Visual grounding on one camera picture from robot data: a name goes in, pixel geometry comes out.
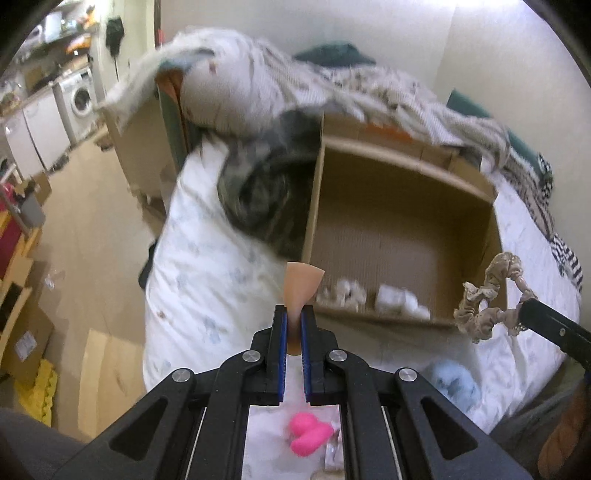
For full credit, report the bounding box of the pink rubber duck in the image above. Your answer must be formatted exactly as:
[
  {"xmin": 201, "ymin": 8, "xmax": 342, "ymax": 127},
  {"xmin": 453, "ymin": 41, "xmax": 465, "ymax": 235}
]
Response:
[{"xmin": 288, "ymin": 412, "xmax": 334, "ymax": 457}]

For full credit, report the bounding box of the white fabric scrunchie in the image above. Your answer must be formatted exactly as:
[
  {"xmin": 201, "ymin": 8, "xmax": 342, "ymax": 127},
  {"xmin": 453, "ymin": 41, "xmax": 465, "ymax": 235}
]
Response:
[{"xmin": 315, "ymin": 278, "xmax": 368, "ymax": 311}]

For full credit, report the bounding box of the beige makeup sponge wedge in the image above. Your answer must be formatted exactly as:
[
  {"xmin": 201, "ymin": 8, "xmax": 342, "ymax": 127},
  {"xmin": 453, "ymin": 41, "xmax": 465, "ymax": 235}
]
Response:
[{"xmin": 283, "ymin": 262, "xmax": 325, "ymax": 355}]

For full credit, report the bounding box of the white soft cloth item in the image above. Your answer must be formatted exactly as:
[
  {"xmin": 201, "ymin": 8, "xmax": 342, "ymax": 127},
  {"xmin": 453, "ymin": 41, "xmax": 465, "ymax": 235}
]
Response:
[{"xmin": 375, "ymin": 284, "xmax": 431, "ymax": 321}]

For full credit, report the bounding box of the beige fabric scrunchie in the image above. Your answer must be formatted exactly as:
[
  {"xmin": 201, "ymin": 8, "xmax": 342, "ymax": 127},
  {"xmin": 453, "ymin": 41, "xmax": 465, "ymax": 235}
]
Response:
[{"xmin": 454, "ymin": 252, "xmax": 538, "ymax": 344}]

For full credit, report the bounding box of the light blue fluffy scrunchie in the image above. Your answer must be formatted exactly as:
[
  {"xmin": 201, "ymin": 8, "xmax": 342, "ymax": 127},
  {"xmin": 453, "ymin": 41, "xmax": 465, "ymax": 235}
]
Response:
[{"xmin": 422, "ymin": 360, "xmax": 482, "ymax": 414}]

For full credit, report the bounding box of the person's right hand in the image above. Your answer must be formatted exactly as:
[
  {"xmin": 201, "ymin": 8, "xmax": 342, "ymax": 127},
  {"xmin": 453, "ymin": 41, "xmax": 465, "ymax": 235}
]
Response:
[{"xmin": 537, "ymin": 383, "xmax": 590, "ymax": 479}]

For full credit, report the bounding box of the clear plastic wrapper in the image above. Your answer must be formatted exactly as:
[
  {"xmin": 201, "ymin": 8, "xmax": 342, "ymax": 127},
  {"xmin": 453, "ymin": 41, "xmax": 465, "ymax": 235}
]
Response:
[{"xmin": 324, "ymin": 436, "xmax": 345, "ymax": 474}]

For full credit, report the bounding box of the open brown cardboard box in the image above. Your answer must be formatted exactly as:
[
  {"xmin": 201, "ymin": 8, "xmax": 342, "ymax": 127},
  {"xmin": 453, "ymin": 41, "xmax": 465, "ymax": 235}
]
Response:
[{"xmin": 303, "ymin": 114, "xmax": 502, "ymax": 328}]

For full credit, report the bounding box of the black white striped cloth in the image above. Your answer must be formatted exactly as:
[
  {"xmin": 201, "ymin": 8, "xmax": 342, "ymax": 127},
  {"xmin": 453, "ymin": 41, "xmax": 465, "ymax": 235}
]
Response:
[{"xmin": 501, "ymin": 148, "xmax": 584, "ymax": 293}]

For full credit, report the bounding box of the dark camouflage garment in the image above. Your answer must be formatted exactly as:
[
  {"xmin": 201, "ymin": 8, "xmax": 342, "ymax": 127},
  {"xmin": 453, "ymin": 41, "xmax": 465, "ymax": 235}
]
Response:
[{"xmin": 217, "ymin": 108, "xmax": 322, "ymax": 260}]

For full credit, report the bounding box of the yellow foam piece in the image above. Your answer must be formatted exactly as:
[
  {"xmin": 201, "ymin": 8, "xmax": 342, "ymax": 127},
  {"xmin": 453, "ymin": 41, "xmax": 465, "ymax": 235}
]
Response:
[{"xmin": 14, "ymin": 359, "xmax": 58, "ymax": 427}]

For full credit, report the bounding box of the cardboard box with label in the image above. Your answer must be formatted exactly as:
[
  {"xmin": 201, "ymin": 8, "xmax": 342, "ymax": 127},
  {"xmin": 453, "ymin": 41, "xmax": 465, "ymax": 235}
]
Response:
[{"xmin": 1, "ymin": 300, "xmax": 54, "ymax": 388}]

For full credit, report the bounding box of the wooden bedside cabinet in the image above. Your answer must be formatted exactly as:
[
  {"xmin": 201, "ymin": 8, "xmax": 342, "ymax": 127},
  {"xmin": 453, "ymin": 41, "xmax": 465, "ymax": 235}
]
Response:
[{"xmin": 102, "ymin": 98, "xmax": 177, "ymax": 204}]

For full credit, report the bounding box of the white grey patterned blanket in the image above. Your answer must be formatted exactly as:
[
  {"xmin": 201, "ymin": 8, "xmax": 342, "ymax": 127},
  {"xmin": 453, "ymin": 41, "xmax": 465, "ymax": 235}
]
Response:
[{"xmin": 101, "ymin": 28, "xmax": 510, "ymax": 166}]

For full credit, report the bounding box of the dark green pillow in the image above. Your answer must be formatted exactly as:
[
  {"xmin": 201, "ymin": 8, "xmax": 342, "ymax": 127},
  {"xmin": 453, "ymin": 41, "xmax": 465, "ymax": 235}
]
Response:
[{"xmin": 294, "ymin": 42, "xmax": 376, "ymax": 68}]

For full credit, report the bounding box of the white washing machine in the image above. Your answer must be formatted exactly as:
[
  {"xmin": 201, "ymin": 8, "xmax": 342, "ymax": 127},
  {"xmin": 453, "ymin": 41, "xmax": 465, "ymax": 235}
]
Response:
[{"xmin": 53, "ymin": 67, "xmax": 98, "ymax": 146}]

